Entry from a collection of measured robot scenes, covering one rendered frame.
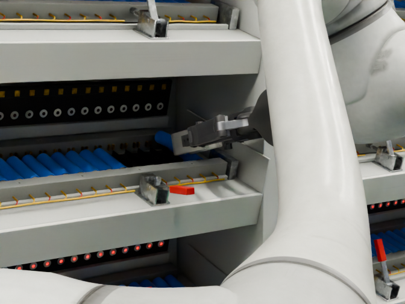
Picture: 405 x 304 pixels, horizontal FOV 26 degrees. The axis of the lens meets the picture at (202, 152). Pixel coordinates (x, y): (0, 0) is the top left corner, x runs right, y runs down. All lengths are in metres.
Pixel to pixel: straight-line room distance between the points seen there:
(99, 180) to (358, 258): 0.59
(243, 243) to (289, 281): 0.77
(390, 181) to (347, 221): 0.79
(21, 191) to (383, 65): 0.43
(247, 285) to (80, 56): 0.59
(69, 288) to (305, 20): 0.35
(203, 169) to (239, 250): 0.14
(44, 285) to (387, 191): 0.97
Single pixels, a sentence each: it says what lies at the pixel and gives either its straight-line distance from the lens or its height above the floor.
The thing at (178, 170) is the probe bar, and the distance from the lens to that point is 1.14.
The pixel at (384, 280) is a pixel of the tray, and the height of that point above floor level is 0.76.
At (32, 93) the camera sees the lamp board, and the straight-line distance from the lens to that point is 1.15.
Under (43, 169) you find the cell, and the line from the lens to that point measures 1.08.
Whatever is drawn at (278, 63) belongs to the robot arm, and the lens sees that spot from 0.68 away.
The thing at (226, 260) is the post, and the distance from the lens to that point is 1.25.
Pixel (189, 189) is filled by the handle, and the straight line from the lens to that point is 1.02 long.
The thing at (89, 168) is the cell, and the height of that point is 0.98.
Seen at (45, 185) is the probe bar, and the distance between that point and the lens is 1.04.
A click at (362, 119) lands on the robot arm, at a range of 0.88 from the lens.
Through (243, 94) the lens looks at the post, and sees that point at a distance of 1.18.
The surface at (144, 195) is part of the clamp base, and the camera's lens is 1.09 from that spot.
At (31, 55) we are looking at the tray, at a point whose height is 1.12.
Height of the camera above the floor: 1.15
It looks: 8 degrees down
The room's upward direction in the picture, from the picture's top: straight up
